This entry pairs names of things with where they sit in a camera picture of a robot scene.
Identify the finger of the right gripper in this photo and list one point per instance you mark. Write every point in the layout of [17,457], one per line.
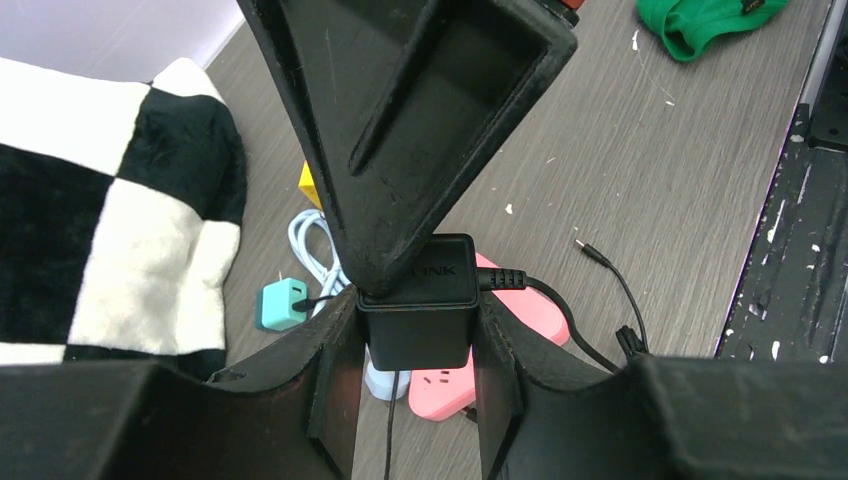
[399,105]

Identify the black white checkered pillow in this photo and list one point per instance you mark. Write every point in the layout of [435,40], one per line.
[121,213]

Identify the green cloth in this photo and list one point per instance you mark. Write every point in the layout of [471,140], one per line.
[687,28]

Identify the teal usb charger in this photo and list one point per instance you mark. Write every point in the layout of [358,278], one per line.
[275,305]

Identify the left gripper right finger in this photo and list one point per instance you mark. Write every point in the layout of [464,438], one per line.
[723,419]

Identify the light blue power strip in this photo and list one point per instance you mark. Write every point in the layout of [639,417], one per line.
[383,385]

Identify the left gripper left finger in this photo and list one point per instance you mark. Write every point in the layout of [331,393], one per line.
[289,411]

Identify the yellow cube socket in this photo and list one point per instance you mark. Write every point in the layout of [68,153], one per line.
[307,186]

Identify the black power adapter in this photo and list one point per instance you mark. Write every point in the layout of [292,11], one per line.
[542,413]

